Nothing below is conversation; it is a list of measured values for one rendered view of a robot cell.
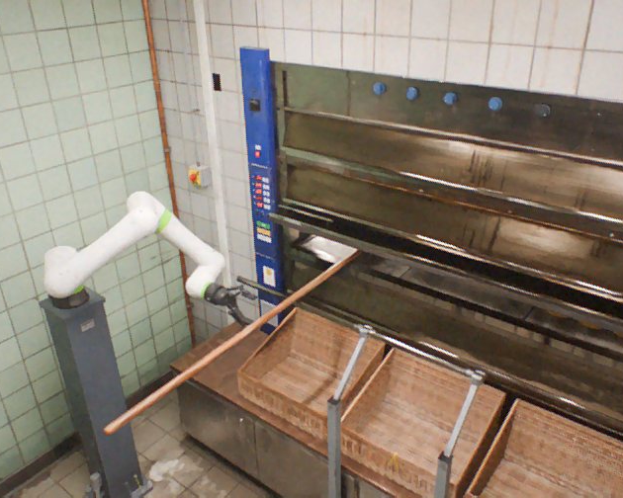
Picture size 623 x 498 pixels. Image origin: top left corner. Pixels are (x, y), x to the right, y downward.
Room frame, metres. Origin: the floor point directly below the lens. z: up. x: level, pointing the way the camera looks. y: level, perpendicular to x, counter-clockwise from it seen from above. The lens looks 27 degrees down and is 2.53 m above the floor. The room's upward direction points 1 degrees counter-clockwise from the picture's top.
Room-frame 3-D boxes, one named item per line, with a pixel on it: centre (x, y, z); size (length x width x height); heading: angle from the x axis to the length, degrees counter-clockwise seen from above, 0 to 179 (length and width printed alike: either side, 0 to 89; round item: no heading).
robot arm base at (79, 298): (2.18, 1.10, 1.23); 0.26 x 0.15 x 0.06; 49
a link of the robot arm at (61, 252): (2.13, 1.05, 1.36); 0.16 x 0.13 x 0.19; 18
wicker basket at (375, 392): (1.85, -0.45, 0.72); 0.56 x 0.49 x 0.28; 52
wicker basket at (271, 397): (2.22, 0.02, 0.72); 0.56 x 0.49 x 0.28; 52
